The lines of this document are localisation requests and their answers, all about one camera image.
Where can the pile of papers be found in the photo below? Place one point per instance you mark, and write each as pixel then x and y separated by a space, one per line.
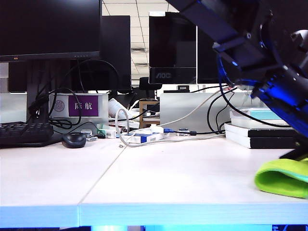
pixel 130 125

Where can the white paper bottle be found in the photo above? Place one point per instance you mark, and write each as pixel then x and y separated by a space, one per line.
pixel 115 106

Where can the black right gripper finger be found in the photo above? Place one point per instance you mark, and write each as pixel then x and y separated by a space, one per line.
pixel 303 144
pixel 290 154

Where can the small wooden shelf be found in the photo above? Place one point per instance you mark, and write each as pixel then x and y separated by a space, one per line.
pixel 142 115

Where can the small black label holder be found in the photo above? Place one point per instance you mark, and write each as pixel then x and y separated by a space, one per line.
pixel 184 88

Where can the black monitor stand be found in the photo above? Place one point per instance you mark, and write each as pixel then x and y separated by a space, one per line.
pixel 36 84

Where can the small AOC monitor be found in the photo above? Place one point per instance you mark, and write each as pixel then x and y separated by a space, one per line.
pixel 173 43

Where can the white and blue VGA adapter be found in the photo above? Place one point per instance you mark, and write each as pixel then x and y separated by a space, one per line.
pixel 157 129

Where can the black monitor with thin bezel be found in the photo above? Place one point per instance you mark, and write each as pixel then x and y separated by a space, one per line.
pixel 48 26

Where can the dark monitor back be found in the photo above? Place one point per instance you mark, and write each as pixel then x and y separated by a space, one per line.
pixel 115 48

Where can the lime green rag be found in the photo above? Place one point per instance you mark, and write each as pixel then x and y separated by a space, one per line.
pixel 279 180

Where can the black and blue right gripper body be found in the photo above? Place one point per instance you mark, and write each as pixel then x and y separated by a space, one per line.
pixel 284 96

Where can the black and blue right robot arm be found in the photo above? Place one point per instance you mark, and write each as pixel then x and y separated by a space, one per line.
pixel 216 21

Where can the black office chair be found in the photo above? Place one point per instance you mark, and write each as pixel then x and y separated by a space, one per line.
pixel 144 84

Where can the white book with title text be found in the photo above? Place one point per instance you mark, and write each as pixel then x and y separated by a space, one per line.
pixel 240 124

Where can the black keyboard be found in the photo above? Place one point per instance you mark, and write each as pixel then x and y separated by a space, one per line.
pixel 24 134

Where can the purple name sign plate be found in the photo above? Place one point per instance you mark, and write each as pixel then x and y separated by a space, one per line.
pixel 72 113

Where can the frosted partition panel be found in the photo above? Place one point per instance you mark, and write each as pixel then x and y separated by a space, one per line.
pixel 12 108

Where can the teal book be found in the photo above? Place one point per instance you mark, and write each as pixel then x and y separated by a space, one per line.
pixel 255 113

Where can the small silver metal connector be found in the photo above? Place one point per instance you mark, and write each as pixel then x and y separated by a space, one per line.
pixel 184 132

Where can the blue and white carton box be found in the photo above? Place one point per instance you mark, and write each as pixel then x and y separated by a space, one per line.
pixel 146 139

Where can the small green and white box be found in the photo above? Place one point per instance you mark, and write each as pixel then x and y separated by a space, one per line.
pixel 109 134

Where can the black computer mouse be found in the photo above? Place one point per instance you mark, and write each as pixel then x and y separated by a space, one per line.
pixel 73 140

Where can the silver partition panel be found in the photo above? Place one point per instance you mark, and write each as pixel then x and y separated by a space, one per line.
pixel 178 106

